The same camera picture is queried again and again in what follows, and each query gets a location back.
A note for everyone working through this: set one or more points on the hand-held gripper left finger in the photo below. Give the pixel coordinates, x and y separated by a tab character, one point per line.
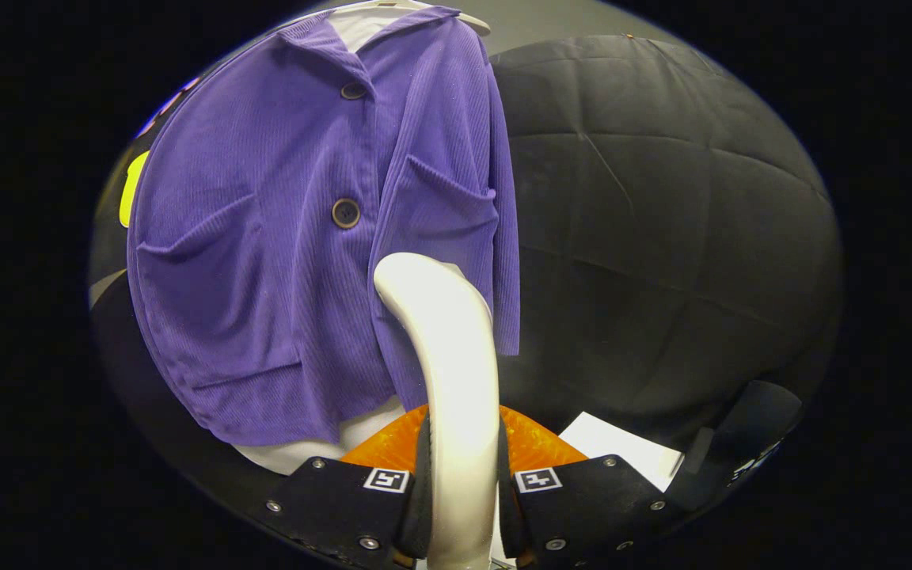
422	507

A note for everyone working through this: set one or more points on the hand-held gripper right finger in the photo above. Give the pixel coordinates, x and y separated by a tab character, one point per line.
507	507

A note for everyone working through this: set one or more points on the white undershirt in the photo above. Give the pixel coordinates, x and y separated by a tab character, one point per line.
298	455

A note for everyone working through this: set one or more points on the white clothes hanger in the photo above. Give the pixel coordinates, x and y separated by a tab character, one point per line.
472	22

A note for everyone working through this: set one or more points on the white paper sheet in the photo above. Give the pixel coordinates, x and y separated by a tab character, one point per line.
622	451

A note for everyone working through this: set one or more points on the dark curved object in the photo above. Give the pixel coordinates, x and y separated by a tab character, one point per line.
749	419

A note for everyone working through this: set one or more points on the grey cabinet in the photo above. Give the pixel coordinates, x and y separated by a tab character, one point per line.
147	380

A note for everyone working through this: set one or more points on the black quilted side curtain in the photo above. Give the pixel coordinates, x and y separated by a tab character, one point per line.
662	237

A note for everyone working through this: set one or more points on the black backdrop cloth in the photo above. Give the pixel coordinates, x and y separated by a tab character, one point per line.
133	190

